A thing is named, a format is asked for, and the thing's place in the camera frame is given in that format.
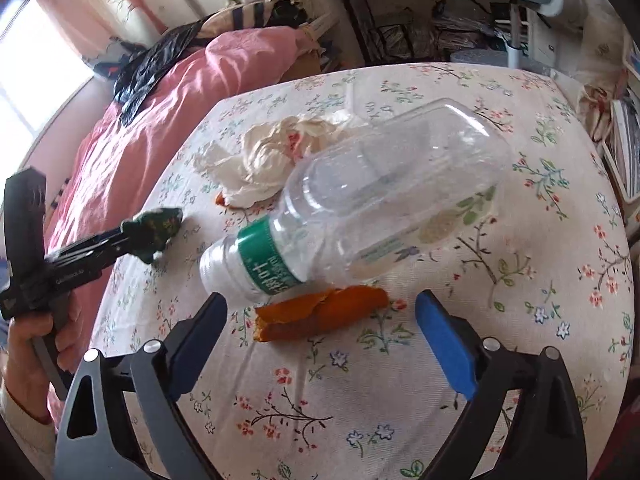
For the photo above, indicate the crumpled plastic bags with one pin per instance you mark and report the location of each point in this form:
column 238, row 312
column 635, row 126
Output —
column 430, row 35

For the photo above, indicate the white crumpled tissue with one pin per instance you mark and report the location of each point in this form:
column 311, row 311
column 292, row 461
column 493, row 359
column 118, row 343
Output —
column 270, row 142
column 240, row 180

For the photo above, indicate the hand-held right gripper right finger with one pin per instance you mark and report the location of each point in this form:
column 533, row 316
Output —
column 447, row 345

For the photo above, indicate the black puffer jacket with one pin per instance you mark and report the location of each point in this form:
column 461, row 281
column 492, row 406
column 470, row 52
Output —
column 145, row 70

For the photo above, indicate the pink blanket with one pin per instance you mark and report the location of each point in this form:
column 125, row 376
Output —
column 150, row 125

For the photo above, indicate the person's left forearm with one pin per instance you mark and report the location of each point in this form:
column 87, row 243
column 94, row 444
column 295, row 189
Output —
column 25, row 445

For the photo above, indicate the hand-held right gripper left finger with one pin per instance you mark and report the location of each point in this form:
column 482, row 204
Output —
column 197, row 350

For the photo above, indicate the green snack wrapper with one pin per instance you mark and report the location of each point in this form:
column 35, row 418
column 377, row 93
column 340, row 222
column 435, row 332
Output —
column 155, row 230

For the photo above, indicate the large orange peel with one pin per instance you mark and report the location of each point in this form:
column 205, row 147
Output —
column 320, row 317

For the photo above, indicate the striped cloth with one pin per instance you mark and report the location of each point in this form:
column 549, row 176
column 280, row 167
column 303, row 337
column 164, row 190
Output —
column 235, row 17

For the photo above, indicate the small orange peel piece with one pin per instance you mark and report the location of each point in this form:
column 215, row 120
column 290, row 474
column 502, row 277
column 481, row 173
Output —
column 222, row 199

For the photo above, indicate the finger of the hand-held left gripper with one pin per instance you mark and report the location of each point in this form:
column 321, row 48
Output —
column 100, row 244

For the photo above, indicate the floral tablecloth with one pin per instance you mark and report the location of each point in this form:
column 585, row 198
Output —
column 525, row 240

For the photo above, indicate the window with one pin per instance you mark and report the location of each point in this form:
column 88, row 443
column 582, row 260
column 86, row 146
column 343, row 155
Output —
column 35, row 75

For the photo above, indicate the person's left hand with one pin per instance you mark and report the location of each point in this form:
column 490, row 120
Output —
column 25, row 375

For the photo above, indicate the clear plastic bottle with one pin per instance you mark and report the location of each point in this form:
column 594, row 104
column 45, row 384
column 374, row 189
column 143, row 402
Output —
column 350, row 200

